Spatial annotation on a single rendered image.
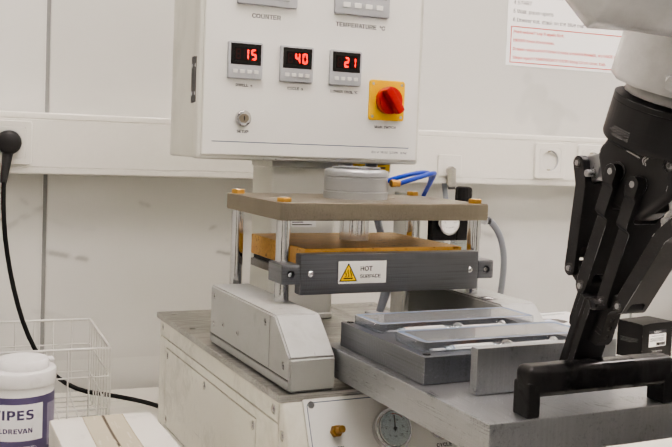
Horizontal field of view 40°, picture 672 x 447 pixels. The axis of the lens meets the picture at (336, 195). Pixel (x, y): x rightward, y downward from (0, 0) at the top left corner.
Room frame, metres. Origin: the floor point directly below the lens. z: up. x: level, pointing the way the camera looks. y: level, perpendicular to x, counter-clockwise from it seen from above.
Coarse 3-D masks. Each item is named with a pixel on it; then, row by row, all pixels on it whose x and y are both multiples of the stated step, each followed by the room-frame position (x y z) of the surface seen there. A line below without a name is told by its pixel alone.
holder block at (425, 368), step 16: (352, 336) 0.91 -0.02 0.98; (368, 336) 0.88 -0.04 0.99; (384, 336) 0.87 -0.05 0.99; (368, 352) 0.88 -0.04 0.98; (384, 352) 0.85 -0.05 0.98; (400, 352) 0.83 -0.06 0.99; (416, 352) 0.81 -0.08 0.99; (432, 352) 0.81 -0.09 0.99; (448, 352) 0.81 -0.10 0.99; (464, 352) 0.81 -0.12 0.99; (400, 368) 0.83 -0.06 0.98; (416, 368) 0.80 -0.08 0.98; (432, 368) 0.79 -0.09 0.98; (448, 368) 0.80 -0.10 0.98; (464, 368) 0.81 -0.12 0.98; (432, 384) 0.79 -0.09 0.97
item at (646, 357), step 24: (576, 360) 0.73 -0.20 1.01; (600, 360) 0.73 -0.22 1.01; (624, 360) 0.74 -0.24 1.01; (648, 360) 0.75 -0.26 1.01; (528, 384) 0.70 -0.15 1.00; (552, 384) 0.71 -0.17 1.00; (576, 384) 0.72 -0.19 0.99; (600, 384) 0.73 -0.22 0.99; (624, 384) 0.74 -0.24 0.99; (648, 384) 0.75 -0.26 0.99; (528, 408) 0.70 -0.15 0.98
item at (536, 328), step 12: (504, 324) 0.90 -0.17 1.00; (516, 324) 0.91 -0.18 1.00; (528, 324) 0.91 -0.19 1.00; (540, 324) 0.91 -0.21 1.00; (552, 324) 0.91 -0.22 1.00; (420, 336) 0.83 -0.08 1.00; (432, 336) 0.83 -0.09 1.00; (444, 336) 0.84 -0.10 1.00; (456, 336) 0.84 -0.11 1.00; (468, 336) 0.84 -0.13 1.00; (480, 336) 0.84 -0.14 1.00; (492, 336) 0.84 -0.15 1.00; (504, 336) 0.85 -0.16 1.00; (516, 336) 0.85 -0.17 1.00
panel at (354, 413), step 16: (304, 400) 0.90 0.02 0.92; (320, 400) 0.90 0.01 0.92; (336, 400) 0.91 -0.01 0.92; (352, 400) 0.92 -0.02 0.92; (368, 400) 0.92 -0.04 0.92; (304, 416) 0.89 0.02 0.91; (320, 416) 0.90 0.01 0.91; (336, 416) 0.90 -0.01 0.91; (352, 416) 0.91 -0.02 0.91; (368, 416) 0.92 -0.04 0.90; (320, 432) 0.89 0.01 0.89; (336, 432) 0.89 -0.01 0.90; (352, 432) 0.90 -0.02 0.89; (368, 432) 0.91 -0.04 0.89; (416, 432) 0.93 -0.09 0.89; (432, 432) 0.93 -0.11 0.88
